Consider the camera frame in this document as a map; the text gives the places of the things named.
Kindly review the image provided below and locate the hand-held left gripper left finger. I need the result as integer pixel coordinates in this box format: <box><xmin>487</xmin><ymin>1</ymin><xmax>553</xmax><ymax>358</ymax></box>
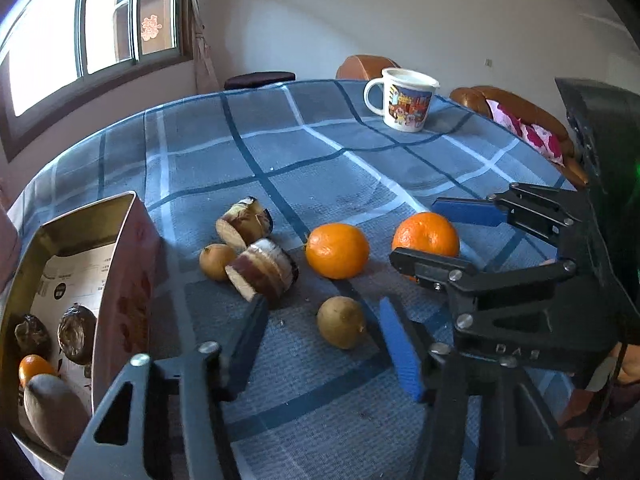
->
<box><xmin>70</xmin><ymin>294</ymin><xmax>271</xmax><ymax>480</ymax></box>

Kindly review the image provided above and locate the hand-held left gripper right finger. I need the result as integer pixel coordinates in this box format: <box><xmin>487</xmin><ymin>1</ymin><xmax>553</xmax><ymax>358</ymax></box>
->
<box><xmin>378</xmin><ymin>296</ymin><xmax>576</xmax><ymax>480</ymax></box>

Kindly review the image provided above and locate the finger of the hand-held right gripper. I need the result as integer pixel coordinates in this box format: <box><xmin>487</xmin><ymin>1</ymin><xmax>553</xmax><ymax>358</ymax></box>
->
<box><xmin>431</xmin><ymin>182</ymin><xmax>581</xmax><ymax>246</ymax></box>
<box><xmin>389</xmin><ymin>247</ymin><xmax>581</xmax><ymax>306</ymax></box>

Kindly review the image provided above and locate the large orange mandarin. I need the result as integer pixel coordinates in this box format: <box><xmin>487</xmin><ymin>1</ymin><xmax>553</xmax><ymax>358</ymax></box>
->
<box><xmin>305</xmin><ymin>223</ymin><xmax>371</xmax><ymax>281</ymax></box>
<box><xmin>391</xmin><ymin>211</ymin><xmax>460</xmax><ymax>281</ymax></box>

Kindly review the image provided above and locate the small brown round fruit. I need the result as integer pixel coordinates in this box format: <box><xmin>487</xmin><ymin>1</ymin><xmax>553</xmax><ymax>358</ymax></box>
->
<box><xmin>199</xmin><ymin>243</ymin><xmax>237</xmax><ymax>282</ymax></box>
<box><xmin>317</xmin><ymin>296</ymin><xmax>367</xmax><ymax>350</ymax></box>

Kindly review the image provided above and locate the cut brown sugarcane piece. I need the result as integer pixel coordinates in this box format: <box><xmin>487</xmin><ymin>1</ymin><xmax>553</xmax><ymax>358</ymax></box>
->
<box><xmin>225</xmin><ymin>238</ymin><xmax>300</xmax><ymax>303</ymax></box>
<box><xmin>216</xmin><ymin>196</ymin><xmax>274</xmax><ymax>251</ymax></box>

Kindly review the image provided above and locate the pink metal tin box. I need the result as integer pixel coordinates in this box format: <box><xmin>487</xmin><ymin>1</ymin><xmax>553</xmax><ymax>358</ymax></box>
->
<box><xmin>0</xmin><ymin>191</ymin><xmax>163</xmax><ymax>476</ymax></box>

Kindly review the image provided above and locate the dried brown fruit shell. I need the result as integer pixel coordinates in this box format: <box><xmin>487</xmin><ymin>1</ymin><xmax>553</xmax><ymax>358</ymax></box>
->
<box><xmin>14</xmin><ymin>314</ymin><xmax>51</xmax><ymax>361</ymax></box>
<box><xmin>56</xmin><ymin>305</ymin><xmax>97</xmax><ymax>366</ymax></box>

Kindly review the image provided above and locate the small orange mandarin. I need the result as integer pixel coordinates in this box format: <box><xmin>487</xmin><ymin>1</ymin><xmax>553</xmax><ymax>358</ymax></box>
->
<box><xmin>18</xmin><ymin>354</ymin><xmax>57</xmax><ymax>388</ymax></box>

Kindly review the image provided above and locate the person's right hand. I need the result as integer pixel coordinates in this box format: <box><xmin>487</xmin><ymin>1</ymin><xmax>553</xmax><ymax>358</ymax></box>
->
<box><xmin>611</xmin><ymin>342</ymin><xmax>640</xmax><ymax>388</ymax></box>

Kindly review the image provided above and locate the pink floral cushion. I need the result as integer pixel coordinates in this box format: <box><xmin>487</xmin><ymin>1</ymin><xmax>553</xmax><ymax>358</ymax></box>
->
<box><xmin>486</xmin><ymin>99</ymin><xmax>566</xmax><ymax>166</ymax></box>

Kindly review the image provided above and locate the brown leather sofa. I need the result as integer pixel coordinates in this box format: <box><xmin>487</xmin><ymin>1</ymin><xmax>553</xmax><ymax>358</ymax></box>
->
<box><xmin>449</xmin><ymin>86</ymin><xmax>591</xmax><ymax>191</ymax></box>

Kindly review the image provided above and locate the white cartoon print mug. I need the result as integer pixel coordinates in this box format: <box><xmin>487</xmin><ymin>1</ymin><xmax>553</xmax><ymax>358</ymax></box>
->
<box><xmin>363</xmin><ymin>67</ymin><xmax>441</xmax><ymax>133</ymax></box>

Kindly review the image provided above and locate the blue plaid tablecloth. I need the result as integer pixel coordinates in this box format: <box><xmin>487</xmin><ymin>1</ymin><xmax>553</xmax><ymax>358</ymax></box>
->
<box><xmin>7</xmin><ymin>79</ymin><xmax>576</xmax><ymax>480</ymax></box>

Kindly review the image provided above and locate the brown leather chair back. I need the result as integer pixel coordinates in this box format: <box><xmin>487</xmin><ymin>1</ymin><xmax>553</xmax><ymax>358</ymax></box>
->
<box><xmin>336</xmin><ymin>54</ymin><xmax>401</xmax><ymax>81</ymax></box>

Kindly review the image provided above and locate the printed paper sheet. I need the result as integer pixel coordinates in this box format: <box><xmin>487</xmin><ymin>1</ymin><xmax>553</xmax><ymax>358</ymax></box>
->
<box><xmin>32</xmin><ymin>245</ymin><xmax>118</xmax><ymax>361</ymax></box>

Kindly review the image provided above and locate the dark round stool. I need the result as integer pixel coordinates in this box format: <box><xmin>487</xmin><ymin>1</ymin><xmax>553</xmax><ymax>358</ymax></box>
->
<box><xmin>224</xmin><ymin>71</ymin><xmax>297</xmax><ymax>92</ymax></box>

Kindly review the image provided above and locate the narrow pink curtain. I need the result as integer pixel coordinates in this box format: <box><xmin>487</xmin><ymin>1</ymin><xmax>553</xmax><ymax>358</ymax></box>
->
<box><xmin>187</xmin><ymin>0</ymin><xmax>221</xmax><ymax>95</ymax></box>

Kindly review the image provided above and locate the sliding glass window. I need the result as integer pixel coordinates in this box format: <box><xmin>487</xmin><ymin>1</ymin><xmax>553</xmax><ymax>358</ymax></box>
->
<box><xmin>0</xmin><ymin>0</ymin><xmax>193</xmax><ymax>163</ymax></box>

